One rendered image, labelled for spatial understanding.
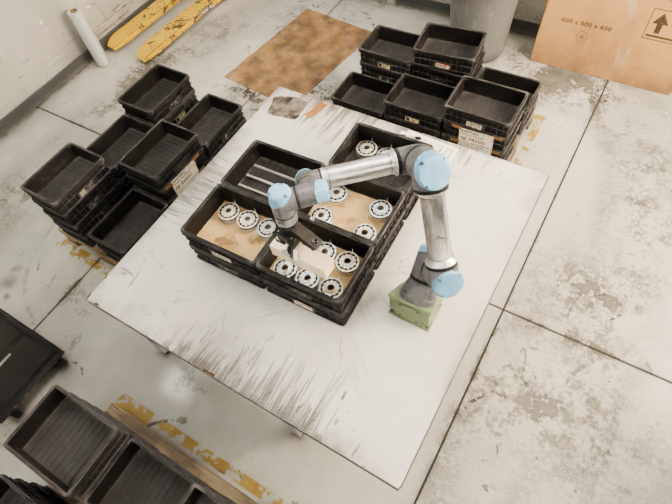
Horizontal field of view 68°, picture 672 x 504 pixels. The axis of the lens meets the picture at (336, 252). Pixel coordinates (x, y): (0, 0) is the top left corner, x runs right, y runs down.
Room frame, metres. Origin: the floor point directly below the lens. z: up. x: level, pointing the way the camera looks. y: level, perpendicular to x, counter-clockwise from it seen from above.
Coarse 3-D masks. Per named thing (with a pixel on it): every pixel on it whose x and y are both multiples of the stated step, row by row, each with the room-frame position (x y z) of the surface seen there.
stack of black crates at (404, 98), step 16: (400, 80) 2.61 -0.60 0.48; (416, 80) 2.60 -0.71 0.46; (400, 96) 2.58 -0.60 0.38; (416, 96) 2.55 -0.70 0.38; (432, 96) 2.52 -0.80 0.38; (448, 96) 2.46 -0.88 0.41; (384, 112) 2.45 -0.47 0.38; (400, 112) 2.38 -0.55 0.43; (416, 112) 2.30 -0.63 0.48; (432, 112) 2.38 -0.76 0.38; (416, 128) 2.29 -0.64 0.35; (432, 128) 2.24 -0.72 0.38
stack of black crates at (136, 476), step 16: (128, 448) 0.61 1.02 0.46; (144, 448) 0.60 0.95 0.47; (112, 464) 0.55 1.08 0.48; (128, 464) 0.57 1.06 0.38; (144, 464) 0.56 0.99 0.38; (160, 464) 0.55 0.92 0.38; (176, 464) 0.56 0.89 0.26; (112, 480) 0.51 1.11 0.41; (128, 480) 0.50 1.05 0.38; (144, 480) 0.49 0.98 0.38; (160, 480) 0.48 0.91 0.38; (176, 480) 0.47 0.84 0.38; (192, 480) 0.44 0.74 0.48; (96, 496) 0.45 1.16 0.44; (112, 496) 0.45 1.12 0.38; (128, 496) 0.44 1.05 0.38; (144, 496) 0.43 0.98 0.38; (160, 496) 0.42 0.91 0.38; (176, 496) 0.41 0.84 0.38
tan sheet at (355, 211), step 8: (352, 192) 1.48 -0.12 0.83; (352, 200) 1.43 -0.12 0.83; (360, 200) 1.42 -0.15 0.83; (368, 200) 1.42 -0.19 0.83; (312, 208) 1.43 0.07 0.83; (336, 208) 1.40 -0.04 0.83; (344, 208) 1.40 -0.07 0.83; (352, 208) 1.39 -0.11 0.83; (360, 208) 1.38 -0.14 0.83; (368, 208) 1.37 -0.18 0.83; (392, 208) 1.35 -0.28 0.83; (336, 216) 1.36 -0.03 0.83; (344, 216) 1.35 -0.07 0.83; (352, 216) 1.34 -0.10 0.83; (360, 216) 1.34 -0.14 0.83; (368, 216) 1.33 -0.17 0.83; (336, 224) 1.32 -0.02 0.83; (344, 224) 1.31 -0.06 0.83; (352, 224) 1.30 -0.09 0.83; (376, 224) 1.28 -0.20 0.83
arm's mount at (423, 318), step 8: (392, 296) 0.90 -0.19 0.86; (400, 296) 0.90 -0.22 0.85; (392, 304) 0.90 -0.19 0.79; (400, 304) 0.88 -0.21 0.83; (408, 304) 0.86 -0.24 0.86; (440, 304) 0.90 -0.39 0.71; (392, 312) 0.90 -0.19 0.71; (400, 312) 0.88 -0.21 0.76; (408, 312) 0.85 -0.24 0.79; (416, 312) 0.83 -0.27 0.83; (424, 312) 0.81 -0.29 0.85; (432, 312) 0.81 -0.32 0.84; (408, 320) 0.85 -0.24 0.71; (416, 320) 0.83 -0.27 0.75; (424, 320) 0.81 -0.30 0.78; (432, 320) 0.83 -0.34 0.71; (424, 328) 0.81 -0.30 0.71
